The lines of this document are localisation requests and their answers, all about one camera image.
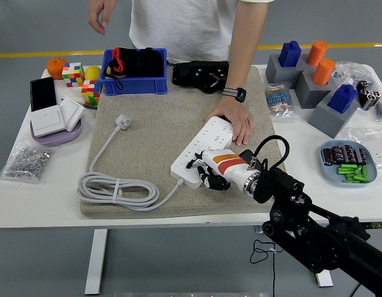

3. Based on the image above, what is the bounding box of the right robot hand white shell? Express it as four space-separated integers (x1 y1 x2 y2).
185 148 260 191

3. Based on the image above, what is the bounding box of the person's left hand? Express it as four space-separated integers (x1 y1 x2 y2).
204 95 255 147

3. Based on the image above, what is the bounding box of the person's right hand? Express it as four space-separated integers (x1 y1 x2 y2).
87 0 117 36

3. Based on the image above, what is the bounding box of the black plug with cord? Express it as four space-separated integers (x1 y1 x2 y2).
239 149 283 297

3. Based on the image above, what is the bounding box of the wrist watch with striped band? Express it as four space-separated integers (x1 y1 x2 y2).
221 87 247 103

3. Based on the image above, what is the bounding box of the bag of resistors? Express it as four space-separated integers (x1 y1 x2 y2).
264 82 299 118

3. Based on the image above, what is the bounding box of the grey block holder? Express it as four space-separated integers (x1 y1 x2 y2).
294 69 337 110
265 54 314 84
307 95 361 139

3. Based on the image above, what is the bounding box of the yellow lemon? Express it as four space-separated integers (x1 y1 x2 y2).
84 66 102 83

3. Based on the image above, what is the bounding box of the black and red fabric bundle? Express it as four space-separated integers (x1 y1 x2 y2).
103 46 166 90

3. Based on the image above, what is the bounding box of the multicoloured puzzle cube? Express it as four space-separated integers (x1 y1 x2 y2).
61 62 86 88
80 79 103 106

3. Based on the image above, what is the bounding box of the black electronic device housing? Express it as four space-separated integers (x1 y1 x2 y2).
171 60 231 95

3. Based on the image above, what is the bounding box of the orange fruit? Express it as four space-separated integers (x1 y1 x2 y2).
46 57 68 80

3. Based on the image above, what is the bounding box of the person's torso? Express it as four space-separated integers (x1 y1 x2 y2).
129 0 275 62

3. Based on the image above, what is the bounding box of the blue plastic bin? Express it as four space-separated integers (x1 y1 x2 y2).
99 48 169 96

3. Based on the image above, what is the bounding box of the blue square peg block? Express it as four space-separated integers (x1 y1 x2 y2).
278 40 302 68
326 84 359 114

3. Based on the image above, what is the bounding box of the grey-brown mat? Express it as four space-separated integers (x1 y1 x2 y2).
79 65 293 220

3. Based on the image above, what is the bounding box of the orange cylinder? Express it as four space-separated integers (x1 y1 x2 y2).
311 58 336 87
305 40 329 67

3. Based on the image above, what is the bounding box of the black smartphone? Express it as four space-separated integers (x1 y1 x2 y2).
29 76 61 113

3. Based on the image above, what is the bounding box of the light blue plate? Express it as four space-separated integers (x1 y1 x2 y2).
320 139 378 189

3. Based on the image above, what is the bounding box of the row of dark capacitors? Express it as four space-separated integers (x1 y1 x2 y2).
321 144 368 167

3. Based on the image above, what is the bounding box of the clear bag of small parts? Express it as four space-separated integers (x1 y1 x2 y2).
331 60 376 90

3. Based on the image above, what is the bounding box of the pile of green cylinders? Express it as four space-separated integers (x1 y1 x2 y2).
336 163 371 184

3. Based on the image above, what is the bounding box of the bundle of large black capacitors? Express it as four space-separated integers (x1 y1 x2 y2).
356 79 382 111

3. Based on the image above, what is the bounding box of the purple round box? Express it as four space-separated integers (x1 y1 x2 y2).
29 119 83 147

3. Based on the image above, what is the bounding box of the bag of metal nuts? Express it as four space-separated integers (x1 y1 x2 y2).
0 140 57 185

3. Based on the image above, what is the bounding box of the small white wall switch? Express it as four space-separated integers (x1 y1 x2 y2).
59 95 85 132

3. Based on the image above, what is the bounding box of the large white wall switch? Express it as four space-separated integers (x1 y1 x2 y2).
30 105 66 138

